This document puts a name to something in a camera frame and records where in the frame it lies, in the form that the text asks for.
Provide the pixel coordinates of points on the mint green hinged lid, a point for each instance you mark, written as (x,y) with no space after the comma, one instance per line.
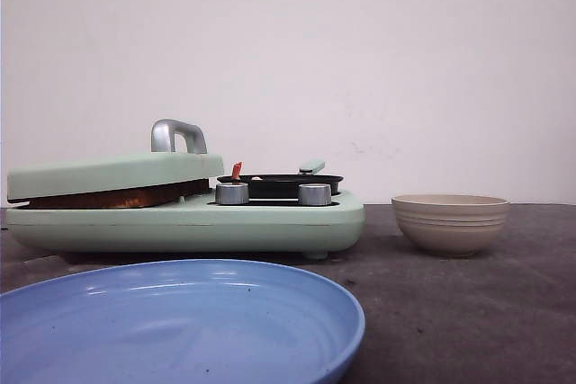
(178,154)

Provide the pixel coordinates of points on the beige ceramic bowl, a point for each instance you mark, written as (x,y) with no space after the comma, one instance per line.
(455,225)

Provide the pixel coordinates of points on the mint green breakfast maker base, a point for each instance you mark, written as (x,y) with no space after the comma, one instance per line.
(195,224)

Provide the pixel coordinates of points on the black round frying pan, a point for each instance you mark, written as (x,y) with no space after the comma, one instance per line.
(285,186)

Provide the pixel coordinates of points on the right silver control knob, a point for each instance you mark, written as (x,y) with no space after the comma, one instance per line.
(314,194)

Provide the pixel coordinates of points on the silver control knob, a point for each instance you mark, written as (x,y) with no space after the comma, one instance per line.
(314,194)
(230,194)

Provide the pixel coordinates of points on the left silver control knob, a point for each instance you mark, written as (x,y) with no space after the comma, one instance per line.
(230,194)

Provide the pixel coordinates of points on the blue plastic plate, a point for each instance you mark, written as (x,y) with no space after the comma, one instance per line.
(188,321)

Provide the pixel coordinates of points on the grey felt table mat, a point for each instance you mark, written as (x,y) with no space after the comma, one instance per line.
(505,315)

